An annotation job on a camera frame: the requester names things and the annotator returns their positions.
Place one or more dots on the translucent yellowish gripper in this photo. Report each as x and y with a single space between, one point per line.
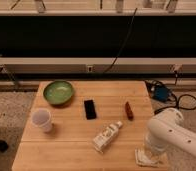
152 156

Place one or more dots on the white square sponge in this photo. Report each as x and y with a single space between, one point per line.
140 161

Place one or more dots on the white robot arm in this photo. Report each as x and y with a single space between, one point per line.
165 129

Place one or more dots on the green ceramic bowl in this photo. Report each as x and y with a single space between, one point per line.
58 92

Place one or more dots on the white ceramic cup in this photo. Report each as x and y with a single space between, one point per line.
42 119

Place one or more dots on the small red-brown object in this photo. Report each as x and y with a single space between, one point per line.
128 111

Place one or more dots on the white tube bottle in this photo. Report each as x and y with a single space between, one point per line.
104 138

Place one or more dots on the blue power box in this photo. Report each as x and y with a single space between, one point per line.
161 94

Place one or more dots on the black rectangular block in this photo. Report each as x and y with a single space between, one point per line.
90 109

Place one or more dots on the black chair base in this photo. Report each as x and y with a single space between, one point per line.
3 146

